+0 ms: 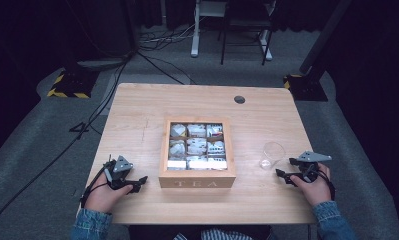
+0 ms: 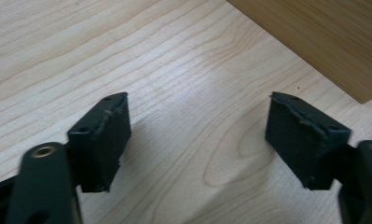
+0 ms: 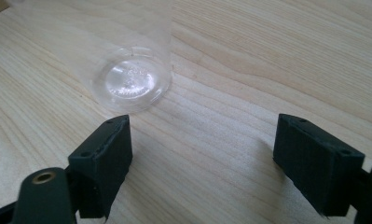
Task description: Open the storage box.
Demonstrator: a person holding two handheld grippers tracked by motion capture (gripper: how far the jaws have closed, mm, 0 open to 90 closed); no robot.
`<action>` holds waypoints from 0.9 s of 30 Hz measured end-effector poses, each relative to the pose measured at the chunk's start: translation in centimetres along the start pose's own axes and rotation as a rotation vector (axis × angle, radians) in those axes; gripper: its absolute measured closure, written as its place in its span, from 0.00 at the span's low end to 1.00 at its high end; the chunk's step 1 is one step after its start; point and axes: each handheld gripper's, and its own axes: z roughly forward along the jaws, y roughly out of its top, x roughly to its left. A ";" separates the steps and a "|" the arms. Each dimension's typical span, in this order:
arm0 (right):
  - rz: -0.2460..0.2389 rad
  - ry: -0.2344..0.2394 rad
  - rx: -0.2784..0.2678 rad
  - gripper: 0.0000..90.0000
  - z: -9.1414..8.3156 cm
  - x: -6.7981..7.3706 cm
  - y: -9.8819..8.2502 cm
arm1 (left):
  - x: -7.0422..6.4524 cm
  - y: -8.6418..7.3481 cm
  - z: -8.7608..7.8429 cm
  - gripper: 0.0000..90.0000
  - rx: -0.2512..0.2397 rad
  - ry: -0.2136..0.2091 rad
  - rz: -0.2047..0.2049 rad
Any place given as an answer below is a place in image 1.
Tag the person's left hand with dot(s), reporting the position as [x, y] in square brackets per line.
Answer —
[102, 198]

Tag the black metal chair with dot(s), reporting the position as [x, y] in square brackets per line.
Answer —
[245, 23]

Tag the person's striped clothing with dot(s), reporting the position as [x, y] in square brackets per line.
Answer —
[220, 234]

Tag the group of white tea bags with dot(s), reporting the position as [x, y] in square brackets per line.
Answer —
[197, 146]

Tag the white desk frame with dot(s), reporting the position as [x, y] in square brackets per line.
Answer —
[195, 36]

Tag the person's right hand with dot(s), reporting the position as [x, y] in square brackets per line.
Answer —
[317, 191]

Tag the wooden tea box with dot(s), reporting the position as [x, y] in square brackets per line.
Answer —
[197, 181]

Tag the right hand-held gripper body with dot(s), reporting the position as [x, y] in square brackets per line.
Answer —
[312, 157]

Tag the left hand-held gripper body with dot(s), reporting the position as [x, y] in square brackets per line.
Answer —
[122, 165]

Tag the black stand with yellow-striped base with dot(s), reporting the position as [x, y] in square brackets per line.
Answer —
[307, 88]
[73, 83]

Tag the clear glass cup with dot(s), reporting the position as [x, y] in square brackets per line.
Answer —
[273, 154]

